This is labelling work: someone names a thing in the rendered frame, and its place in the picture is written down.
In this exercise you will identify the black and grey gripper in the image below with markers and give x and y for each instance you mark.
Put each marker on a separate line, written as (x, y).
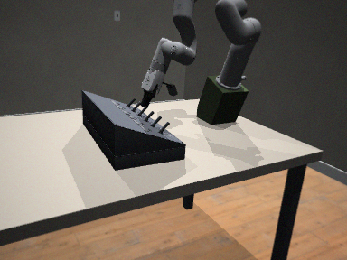
(152, 83)

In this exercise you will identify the light grey switch panel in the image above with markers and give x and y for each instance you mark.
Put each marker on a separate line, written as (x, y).
(126, 135)

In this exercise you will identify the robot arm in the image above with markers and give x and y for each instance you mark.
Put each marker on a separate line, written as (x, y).
(238, 32)

